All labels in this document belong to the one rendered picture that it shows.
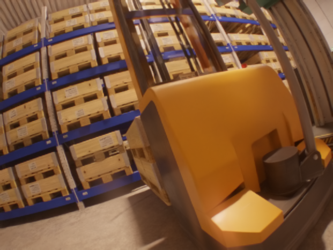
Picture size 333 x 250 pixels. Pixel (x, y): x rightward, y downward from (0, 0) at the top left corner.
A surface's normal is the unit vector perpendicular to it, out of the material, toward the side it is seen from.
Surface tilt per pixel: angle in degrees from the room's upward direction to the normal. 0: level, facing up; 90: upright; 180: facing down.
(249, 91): 74
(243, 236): 90
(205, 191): 90
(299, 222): 90
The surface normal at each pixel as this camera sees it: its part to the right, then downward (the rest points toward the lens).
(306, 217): 0.29, -0.15
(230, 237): -0.43, 0.11
